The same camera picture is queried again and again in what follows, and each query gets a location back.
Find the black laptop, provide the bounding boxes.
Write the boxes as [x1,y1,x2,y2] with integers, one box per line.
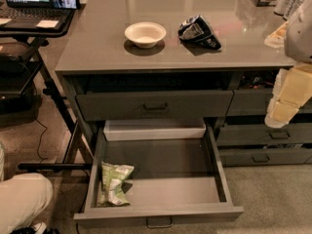
[0,0,72,31]

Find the green jalapeno chip bag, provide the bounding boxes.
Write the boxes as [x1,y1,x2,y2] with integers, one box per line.
[97,162,135,207]

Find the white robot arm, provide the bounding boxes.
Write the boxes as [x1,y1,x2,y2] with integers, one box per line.
[264,0,312,129]

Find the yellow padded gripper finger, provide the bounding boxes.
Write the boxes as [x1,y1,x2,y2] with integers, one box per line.
[278,62,312,122]

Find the grey bottom right drawer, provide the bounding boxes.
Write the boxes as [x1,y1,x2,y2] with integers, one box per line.
[219,148,312,167]

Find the white paper bowl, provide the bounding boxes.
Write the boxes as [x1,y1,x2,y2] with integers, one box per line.
[125,22,167,48]

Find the grey top left drawer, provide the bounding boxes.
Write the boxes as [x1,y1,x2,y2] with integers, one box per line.
[76,90,233,121]

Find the open grey middle drawer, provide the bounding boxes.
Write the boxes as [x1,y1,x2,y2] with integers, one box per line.
[74,129,244,228]

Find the black power cable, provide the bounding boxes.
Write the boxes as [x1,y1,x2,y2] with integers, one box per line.
[33,115,50,164]

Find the white can middle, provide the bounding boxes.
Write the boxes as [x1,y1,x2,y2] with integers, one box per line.
[283,0,312,21]

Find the grey top right drawer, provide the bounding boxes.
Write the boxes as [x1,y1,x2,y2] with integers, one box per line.
[226,89,312,117]

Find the grey middle right drawer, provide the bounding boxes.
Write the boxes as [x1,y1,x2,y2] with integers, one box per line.
[216,124,312,146]

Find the person's leg beige trousers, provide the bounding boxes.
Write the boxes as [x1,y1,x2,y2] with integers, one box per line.
[0,173,54,234]

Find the black and white shoe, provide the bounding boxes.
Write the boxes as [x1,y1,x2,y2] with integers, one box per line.
[11,222,60,234]

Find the black smartphone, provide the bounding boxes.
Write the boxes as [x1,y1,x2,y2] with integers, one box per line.
[49,0,80,10]

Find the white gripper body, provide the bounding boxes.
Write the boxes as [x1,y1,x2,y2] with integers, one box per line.
[264,68,289,129]

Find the black laptop stand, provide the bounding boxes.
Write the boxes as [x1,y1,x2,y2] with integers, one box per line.
[0,8,96,173]

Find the black crumpled chip bag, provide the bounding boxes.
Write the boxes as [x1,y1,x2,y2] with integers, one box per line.
[178,15,221,50]

